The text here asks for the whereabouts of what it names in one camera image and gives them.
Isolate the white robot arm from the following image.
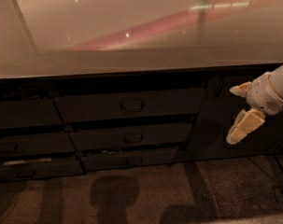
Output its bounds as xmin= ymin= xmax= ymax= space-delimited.
xmin=226 ymin=65 xmax=283 ymax=145

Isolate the dark cabinet door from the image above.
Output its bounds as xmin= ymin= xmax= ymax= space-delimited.
xmin=184 ymin=75 xmax=283 ymax=161

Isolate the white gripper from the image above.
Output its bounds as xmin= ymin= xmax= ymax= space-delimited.
xmin=226 ymin=72 xmax=283 ymax=145

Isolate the dark counter cabinet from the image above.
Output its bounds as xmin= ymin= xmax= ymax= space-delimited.
xmin=0 ymin=65 xmax=283 ymax=174

